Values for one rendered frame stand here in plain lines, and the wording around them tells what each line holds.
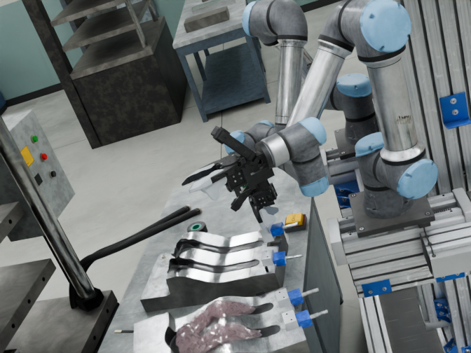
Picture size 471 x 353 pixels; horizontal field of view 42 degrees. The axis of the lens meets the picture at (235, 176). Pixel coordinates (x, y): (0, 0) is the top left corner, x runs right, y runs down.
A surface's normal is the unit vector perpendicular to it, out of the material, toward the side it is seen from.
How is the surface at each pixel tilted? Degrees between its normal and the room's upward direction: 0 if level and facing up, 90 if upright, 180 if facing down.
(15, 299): 0
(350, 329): 0
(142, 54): 90
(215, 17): 90
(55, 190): 90
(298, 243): 0
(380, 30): 82
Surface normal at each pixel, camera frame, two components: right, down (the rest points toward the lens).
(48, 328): -0.30, -0.84
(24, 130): 0.94, -0.19
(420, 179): 0.40, 0.44
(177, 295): -0.15, 0.51
